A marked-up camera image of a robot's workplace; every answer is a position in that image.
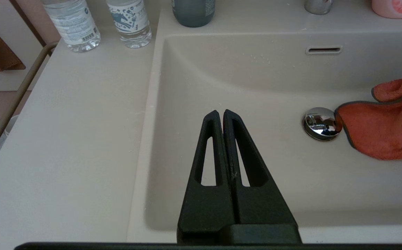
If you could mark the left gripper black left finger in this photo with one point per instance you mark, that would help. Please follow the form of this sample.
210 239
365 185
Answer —
206 208

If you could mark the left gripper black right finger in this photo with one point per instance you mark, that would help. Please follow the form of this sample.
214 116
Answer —
259 205

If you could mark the orange cleaning cloth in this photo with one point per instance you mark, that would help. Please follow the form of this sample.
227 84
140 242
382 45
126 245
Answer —
381 132

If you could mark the chrome sink drain stopper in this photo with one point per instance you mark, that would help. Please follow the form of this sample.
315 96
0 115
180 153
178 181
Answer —
320 123

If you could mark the beige sink basin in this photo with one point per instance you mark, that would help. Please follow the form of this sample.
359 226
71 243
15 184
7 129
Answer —
273 80

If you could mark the chrome faucet body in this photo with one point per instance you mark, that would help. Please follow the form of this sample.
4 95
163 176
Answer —
318 6

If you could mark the pink hand soap pump bottle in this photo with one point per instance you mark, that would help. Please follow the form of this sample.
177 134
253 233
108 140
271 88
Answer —
395 8

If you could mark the dark grey pump bottle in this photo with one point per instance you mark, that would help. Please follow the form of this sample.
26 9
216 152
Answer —
194 14

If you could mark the clear bottle blue patterned label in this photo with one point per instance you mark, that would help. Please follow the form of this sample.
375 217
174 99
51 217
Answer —
129 22

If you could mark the clear water bottle grey cap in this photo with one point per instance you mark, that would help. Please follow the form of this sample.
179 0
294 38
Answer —
72 24

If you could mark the metal towel rail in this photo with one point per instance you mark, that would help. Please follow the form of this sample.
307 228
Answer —
13 104

